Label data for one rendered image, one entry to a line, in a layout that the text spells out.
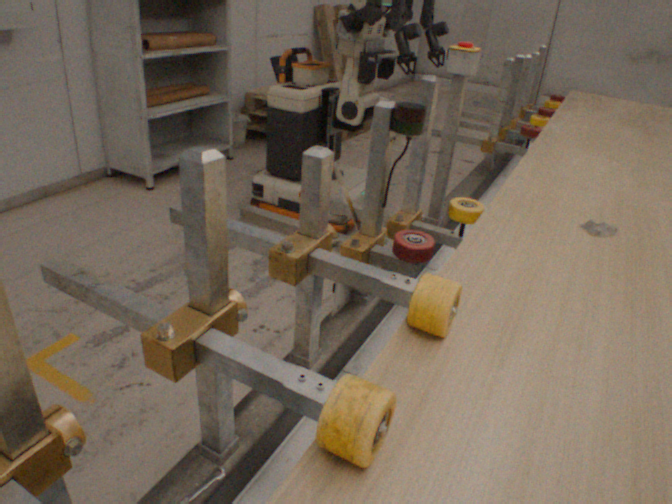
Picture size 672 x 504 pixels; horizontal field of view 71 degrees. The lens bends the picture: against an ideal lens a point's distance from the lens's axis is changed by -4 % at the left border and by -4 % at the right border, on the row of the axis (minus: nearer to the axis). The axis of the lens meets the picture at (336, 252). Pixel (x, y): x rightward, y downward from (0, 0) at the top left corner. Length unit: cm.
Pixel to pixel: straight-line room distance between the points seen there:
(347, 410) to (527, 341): 36
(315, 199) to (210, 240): 25
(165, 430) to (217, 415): 108
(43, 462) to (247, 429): 39
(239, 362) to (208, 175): 20
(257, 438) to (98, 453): 102
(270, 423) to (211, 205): 42
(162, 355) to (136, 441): 122
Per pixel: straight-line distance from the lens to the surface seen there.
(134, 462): 174
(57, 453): 52
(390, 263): 99
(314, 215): 77
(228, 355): 56
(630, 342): 86
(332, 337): 101
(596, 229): 121
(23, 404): 48
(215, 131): 426
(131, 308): 65
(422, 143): 120
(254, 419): 85
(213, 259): 57
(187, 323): 60
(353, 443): 49
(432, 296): 68
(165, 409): 186
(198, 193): 54
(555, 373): 73
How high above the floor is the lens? 133
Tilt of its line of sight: 28 degrees down
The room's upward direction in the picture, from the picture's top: 5 degrees clockwise
